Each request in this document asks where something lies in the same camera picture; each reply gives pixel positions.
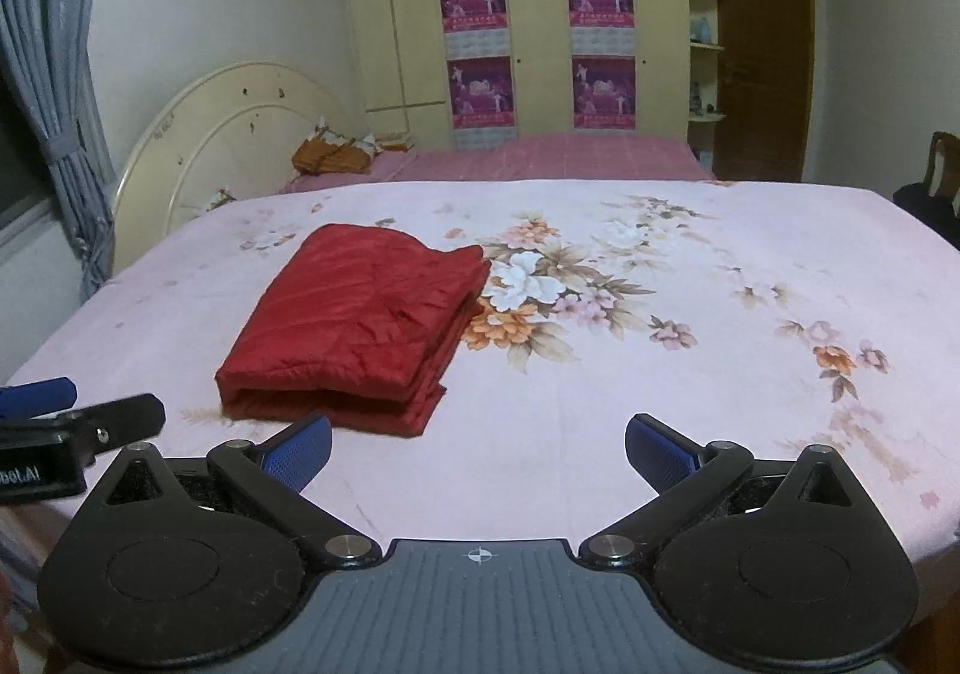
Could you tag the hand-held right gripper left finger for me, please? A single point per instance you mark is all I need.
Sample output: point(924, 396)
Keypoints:
point(300, 453)

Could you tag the orange cloth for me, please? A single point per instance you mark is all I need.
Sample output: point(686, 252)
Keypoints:
point(326, 157)

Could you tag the cream wardrobe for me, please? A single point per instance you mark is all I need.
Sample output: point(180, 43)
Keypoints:
point(536, 44)

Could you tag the cream corner shelf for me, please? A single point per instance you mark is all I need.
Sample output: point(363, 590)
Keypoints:
point(705, 82)

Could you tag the pink checked bedspread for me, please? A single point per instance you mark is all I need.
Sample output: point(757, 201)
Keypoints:
point(540, 157)

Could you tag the floral pink bed sheet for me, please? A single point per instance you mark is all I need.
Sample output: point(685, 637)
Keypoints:
point(675, 382)

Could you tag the brown wooden door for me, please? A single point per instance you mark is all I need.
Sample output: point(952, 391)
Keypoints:
point(761, 59)

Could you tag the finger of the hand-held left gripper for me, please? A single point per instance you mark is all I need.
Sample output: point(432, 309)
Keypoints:
point(37, 397)
point(127, 415)

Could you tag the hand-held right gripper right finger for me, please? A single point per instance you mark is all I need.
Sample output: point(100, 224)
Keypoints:
point(660, 450)

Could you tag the cream curved headboard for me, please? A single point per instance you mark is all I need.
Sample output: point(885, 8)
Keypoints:
point(225, 134)

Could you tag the window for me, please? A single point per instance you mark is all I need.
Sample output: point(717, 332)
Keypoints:
point(19, 172)

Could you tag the dark wooden chair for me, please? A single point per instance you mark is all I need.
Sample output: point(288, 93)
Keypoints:
point(941, 164)

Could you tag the red padded jacket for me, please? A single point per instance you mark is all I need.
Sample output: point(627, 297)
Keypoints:
point(352, 314)

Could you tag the grey blue curtain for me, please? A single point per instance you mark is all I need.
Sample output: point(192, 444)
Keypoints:
point(52, 44)

